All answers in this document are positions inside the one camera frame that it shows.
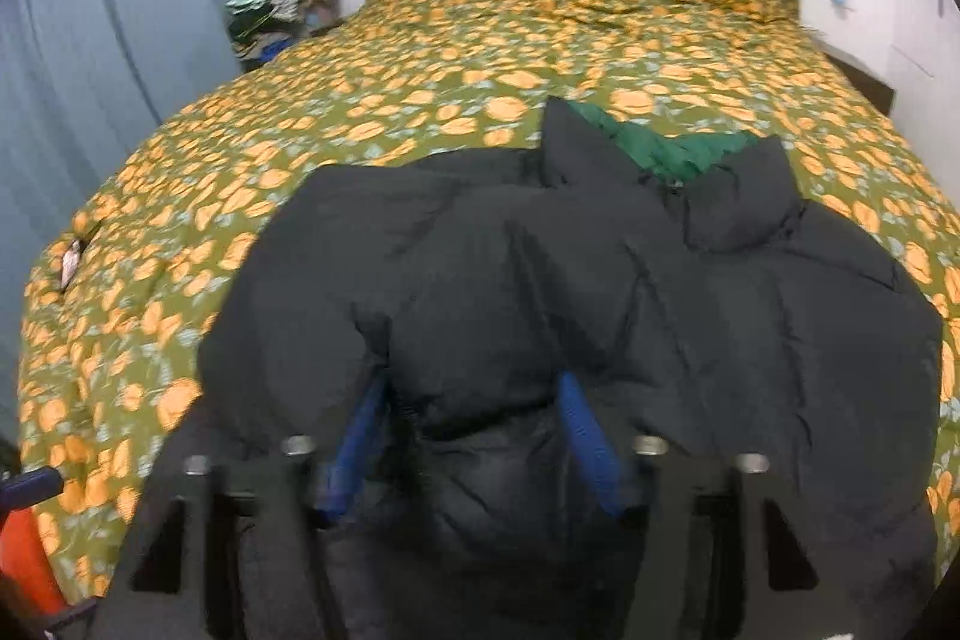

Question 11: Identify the small tag with black strap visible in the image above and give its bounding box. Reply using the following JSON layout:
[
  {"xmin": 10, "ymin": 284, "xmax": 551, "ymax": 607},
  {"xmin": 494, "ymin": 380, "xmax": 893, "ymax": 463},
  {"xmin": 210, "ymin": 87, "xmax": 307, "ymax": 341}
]
[{"xmin": 55, "ymin": 220, "xmax": 103, "ymax": 294}]

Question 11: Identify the blue-grey curtain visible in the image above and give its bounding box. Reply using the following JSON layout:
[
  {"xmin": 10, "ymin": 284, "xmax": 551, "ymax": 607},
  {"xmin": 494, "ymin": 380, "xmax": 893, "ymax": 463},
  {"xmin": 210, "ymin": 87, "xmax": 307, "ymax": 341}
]
[{"xmin": 0, "ymin": 0, "xmax": 298, "ymax": 450}]

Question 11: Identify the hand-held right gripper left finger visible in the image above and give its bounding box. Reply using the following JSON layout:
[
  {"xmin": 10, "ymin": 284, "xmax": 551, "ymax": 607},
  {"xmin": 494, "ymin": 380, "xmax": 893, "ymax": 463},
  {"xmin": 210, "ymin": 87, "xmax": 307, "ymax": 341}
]
[{"xmin": 96, "ymin": 370, "xmax": 392, "ymax": 640}]

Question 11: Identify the black puffer jacket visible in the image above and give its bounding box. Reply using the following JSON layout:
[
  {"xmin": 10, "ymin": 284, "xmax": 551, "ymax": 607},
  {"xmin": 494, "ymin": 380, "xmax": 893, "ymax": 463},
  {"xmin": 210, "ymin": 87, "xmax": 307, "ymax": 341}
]
[{"xmin": 94, "ymin": 96, "xmax": 946, "ymax": 640}]

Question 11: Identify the white wardrobe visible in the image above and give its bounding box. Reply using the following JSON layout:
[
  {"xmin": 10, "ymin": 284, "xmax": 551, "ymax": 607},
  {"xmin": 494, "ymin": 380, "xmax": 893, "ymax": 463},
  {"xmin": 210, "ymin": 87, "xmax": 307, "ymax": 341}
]
[{"xmin": 889, "ymin": 0, "xmax": 960, "ymax": 176}]

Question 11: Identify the green orange floral quilt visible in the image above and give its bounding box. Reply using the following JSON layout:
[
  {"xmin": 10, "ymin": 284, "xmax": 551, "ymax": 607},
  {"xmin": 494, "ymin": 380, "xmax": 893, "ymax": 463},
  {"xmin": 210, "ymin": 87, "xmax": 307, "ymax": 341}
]
[{"xmin": 15, "ymin": 0, "xmax": 960, "ymax": 612}]

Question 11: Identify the orange fluffy blanket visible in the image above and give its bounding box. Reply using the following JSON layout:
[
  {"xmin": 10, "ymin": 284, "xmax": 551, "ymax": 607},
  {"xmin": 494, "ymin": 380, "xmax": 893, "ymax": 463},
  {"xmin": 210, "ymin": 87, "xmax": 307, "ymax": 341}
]
[{"xmin": 0, "ymin": 503, "xmax": 70, "ymax": 620}]

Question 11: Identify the dark wooden nightstand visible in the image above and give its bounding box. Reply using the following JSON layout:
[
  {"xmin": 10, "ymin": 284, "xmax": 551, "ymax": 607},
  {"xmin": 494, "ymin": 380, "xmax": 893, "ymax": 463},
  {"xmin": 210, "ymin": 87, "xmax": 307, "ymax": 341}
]
[{"xmin": 814, "ymin": 40, "xmax": 898, "ymax": 118}]

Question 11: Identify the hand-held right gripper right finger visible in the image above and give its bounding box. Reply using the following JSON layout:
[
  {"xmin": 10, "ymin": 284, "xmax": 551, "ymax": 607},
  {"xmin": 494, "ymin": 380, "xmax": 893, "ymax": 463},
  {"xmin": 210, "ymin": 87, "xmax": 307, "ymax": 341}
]
[{"xmin": 555, "ymin": 373, "xmax": 845, "ymax": 640}]

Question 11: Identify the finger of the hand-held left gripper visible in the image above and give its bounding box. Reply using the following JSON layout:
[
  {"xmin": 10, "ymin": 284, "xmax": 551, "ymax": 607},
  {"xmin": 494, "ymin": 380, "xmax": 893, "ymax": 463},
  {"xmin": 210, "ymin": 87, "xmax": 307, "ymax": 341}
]
[{"xmin": 0, "ymin": 466, "xmax": 65, "ymax": 507}]

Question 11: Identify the pile of clothes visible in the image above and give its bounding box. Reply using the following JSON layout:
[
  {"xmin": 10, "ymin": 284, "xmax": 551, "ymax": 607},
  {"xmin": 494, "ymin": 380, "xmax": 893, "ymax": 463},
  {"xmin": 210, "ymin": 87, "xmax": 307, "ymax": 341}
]
[{"xmin": 225, "ymin": 0, "xmax": 348, "ymax": 73}]

